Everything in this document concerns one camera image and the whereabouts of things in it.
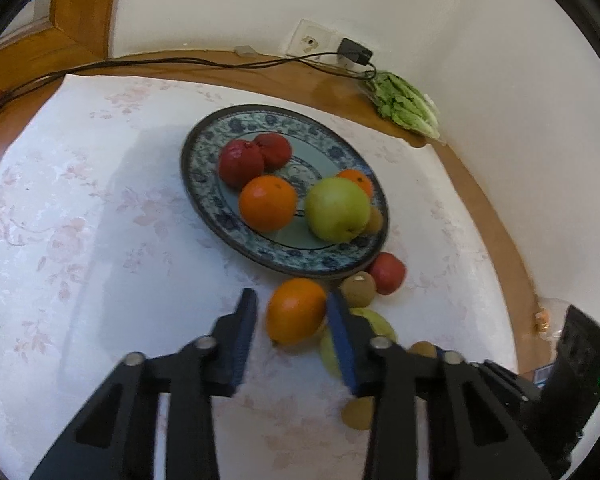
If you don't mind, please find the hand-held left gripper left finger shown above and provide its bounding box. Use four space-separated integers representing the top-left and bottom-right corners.
30 288 258 480

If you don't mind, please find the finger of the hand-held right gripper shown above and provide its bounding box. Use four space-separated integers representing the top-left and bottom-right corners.
472 359 543 403

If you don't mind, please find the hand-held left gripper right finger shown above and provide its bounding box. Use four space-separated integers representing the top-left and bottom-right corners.
326 290 553 480

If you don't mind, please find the orange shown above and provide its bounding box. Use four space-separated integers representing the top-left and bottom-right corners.
336 169 375 198
266 278 328 346
238 174 299 233

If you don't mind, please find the blue patterned ceramic plate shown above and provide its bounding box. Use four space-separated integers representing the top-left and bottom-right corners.
181 104 390 279

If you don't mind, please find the green apple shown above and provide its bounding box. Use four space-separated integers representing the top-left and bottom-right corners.
320 307 398 378
305 177 372 243

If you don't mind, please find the red fruit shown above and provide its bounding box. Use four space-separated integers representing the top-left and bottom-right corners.
367 252 407 296
254 133 293 170
218 140 266 190

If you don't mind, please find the floral white tablecloth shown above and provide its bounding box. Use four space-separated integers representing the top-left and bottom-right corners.
0 74 518 480

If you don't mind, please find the bagged green lettuce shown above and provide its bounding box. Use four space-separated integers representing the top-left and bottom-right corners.
362 71 441 141

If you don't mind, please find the black plug-in charger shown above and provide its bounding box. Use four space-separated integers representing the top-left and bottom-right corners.
337 37 373 67

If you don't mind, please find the glass window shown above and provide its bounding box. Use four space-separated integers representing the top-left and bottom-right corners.
27 0 56 31

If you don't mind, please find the black cable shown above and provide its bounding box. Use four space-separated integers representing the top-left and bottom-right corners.
0 51 378 196

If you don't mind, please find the wooden window frame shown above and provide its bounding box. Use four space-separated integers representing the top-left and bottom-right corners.
0 0 126 111

